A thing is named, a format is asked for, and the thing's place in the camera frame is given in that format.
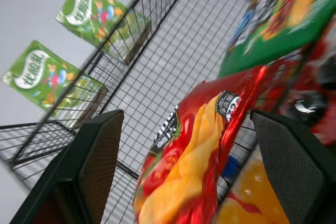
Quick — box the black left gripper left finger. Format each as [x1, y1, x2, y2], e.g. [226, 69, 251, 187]
[9, 109, 124, 224]

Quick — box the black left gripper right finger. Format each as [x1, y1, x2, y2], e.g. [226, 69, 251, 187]
[249, 109, 336, 224]

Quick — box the yellow chip bag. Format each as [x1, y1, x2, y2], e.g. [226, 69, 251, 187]
[215, 155, 291, 224]

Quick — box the red tomato chip bag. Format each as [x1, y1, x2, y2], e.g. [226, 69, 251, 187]
[133, 65, 268, 224]

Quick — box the green milk drink carton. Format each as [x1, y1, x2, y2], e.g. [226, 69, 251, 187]
[55, 0, 152, 66]
[2, 40, 108, 130]

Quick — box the green chip bag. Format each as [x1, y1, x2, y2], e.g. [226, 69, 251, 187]
[217, 0, 336, 79]

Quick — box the black wire mesh rack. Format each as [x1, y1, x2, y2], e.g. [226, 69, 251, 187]
[0, 0, 310, 224]

